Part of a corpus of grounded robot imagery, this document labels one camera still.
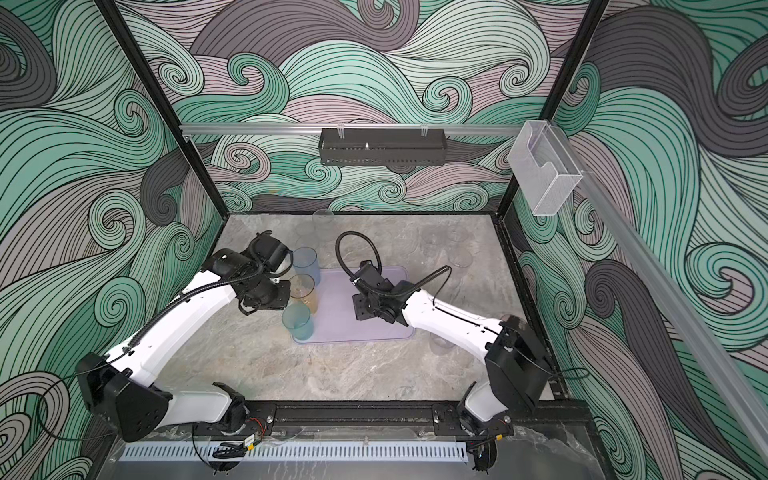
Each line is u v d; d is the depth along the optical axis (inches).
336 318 37.8
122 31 28.9
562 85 32.8
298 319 35.1
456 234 43.1
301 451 27.4
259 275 21.2
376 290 23.4
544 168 30.9
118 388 14.7
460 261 39.8
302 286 32.8
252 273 20.5
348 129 36.5
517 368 16.4
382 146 34.9
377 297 24.3
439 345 31.7
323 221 44.7
